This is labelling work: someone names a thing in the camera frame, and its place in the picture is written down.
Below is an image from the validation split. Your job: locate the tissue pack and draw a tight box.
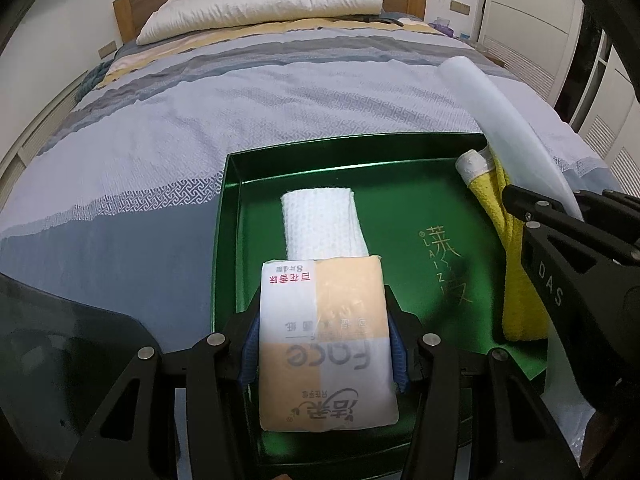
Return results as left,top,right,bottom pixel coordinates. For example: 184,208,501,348
258,256,399,432

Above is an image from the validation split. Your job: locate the yellow towel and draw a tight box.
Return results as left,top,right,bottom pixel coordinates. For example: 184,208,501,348
456,146,549,342

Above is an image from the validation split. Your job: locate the purple tissue box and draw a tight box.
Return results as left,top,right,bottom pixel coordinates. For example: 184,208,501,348
428,16,454,37

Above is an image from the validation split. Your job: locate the teal blanket on nightstand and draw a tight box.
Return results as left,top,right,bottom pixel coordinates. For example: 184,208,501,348
74,60,113,104

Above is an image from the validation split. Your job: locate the white pillow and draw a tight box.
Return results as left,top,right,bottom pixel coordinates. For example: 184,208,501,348
136,0,383,46

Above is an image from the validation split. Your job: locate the clear blue plastic roll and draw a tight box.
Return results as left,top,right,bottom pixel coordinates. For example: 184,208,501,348
438,56,594,458

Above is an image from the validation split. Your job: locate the right wooden nightstand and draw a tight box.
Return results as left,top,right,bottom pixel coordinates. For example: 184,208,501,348
474,44,506,67

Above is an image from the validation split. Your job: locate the green tray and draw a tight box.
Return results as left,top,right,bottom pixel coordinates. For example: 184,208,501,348
210,131,551,480

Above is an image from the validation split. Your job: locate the white cloth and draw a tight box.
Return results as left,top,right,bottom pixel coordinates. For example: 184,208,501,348
281,188,369,260

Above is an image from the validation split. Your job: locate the white wardrobe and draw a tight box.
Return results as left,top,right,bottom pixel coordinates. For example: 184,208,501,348
478,0,639,195

